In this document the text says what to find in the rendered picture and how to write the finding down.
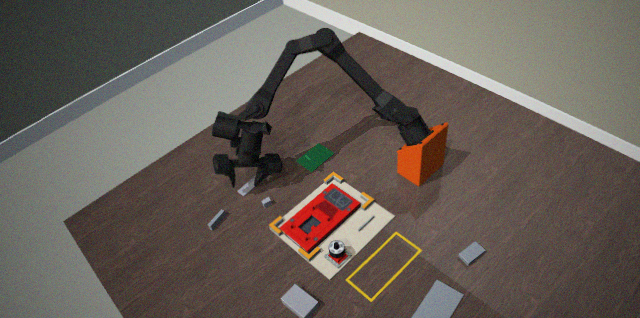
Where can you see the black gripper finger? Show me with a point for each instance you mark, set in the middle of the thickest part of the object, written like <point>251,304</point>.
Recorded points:
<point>232,178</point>
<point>260,175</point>

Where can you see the black tyre with grey rim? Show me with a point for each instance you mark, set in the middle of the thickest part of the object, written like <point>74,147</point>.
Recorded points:
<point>337,253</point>

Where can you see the green rectangular target area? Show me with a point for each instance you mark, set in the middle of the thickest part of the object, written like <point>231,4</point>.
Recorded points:
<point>315,157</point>

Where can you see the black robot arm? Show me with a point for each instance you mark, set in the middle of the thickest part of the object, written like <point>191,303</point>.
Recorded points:
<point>413,128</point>

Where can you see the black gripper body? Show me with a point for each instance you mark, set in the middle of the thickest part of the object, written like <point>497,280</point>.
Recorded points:
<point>247,157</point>

